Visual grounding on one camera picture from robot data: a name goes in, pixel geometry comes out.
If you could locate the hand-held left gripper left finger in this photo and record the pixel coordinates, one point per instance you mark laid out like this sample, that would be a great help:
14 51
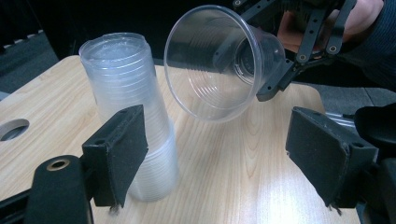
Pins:
118 155

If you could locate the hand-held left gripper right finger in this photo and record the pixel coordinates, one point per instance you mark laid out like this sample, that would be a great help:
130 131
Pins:
317 149

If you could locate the clear plastic cup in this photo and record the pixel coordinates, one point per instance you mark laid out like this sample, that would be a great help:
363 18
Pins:
199 93

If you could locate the stack of clear cups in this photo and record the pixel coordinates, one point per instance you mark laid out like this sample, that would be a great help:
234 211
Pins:
124 81

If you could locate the white ridged strip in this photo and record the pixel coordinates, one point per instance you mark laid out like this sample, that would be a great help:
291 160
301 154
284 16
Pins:
23 39

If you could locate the metal floor rail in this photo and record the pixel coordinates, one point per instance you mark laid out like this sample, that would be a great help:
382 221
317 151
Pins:
341 117

